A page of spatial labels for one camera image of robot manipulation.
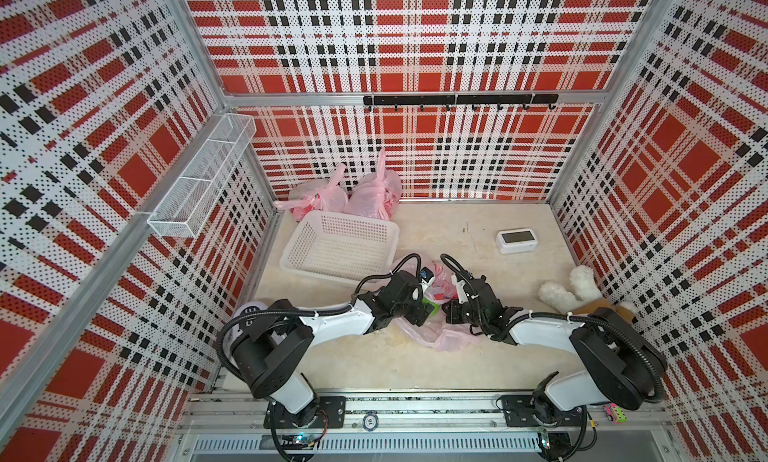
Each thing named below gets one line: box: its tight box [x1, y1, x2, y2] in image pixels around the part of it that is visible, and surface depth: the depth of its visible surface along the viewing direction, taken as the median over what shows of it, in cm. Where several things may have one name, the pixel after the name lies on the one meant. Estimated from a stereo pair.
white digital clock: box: [496, 228, 539, 254], surface depth 107 cm
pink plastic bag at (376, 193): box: [348, 148, 402, 221], surface depth 110 cm
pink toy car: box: [603, 402, 628, 424], surface depth 72 cm
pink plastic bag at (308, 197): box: [273, 164, 349, 223], surface depth 111 cm
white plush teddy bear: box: [539, 265, 636, 314], surface depth 89 cm
